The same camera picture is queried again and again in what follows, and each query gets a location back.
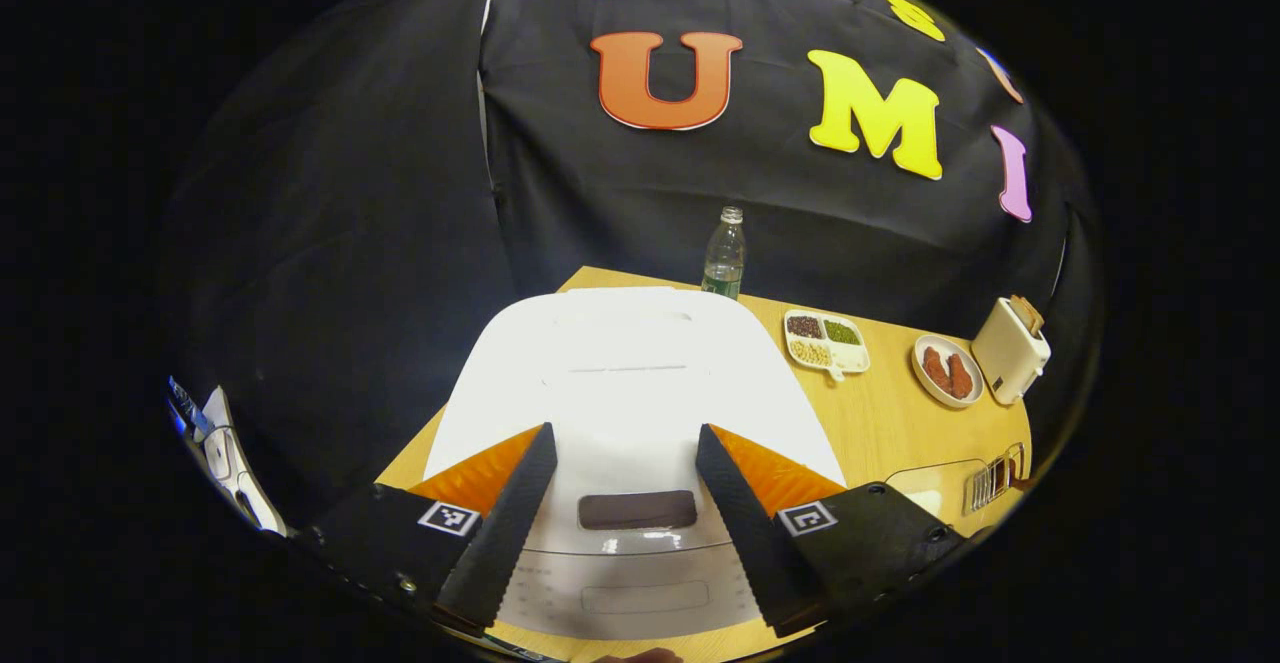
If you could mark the white side table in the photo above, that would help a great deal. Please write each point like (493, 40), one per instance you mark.
(235, 463)

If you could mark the black backdrop cloth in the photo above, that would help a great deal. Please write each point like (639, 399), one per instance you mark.
(350, 243)

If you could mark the clear container of rice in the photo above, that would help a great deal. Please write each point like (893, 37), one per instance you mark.
(930, 493)

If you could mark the brown meat piece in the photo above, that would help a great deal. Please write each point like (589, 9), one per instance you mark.
(960, 376)
(937, 368)

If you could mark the white round plate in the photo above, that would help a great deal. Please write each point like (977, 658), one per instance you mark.
(925, 383)

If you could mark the toast slice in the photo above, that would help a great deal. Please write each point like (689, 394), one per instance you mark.
(1027, 313)

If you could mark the clear plastic water bottle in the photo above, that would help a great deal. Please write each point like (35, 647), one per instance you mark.
(723, 258)

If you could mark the white divided grain tray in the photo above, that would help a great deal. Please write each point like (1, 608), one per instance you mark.
(825, 343)

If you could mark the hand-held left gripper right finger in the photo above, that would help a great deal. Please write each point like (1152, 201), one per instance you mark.
(750, 533)

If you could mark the white rice cooker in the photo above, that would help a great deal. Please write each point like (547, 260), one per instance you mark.
(620, 373)

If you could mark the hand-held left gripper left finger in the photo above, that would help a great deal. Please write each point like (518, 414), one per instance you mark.
(505, 533)

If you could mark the white toaster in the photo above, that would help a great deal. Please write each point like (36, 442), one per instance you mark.
(1005, 363)

